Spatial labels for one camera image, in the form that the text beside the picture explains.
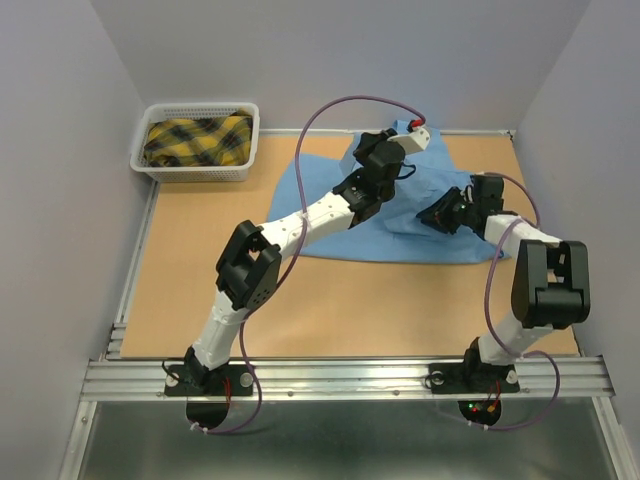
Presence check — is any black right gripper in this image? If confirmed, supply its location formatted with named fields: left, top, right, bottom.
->
left=415, top=186, right=479, bottom=234

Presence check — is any light blue long sleeve shirt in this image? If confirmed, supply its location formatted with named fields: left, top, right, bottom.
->
left=266, top=129, right=495, bottom=264

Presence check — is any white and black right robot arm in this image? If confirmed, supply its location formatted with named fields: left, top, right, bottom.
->
left=417, top=172, right=591, bottom=394

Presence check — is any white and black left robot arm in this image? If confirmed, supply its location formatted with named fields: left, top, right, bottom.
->
left=179, top=126, right=430, bottom=395

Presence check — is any yellow plaid shirt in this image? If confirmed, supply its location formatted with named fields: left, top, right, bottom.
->
left=142, top=110, right=253, bottom=168

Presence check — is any white plastic basket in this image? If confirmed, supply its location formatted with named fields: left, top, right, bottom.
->
left=130, top=102, right=260, bottom=183

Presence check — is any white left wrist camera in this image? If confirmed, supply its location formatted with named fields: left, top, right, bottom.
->
left=389, top=120, right=431, bottom=155

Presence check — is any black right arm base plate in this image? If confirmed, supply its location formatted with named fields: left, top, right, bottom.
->
left=425, top=362, right=520, bottom=427

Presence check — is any aluminium mounting rail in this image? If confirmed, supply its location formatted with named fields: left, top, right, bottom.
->
left=80, top=357, right=615, bottom=402

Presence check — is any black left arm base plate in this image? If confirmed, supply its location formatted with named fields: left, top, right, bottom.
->
left=164, top=362, right=257, bottom=426

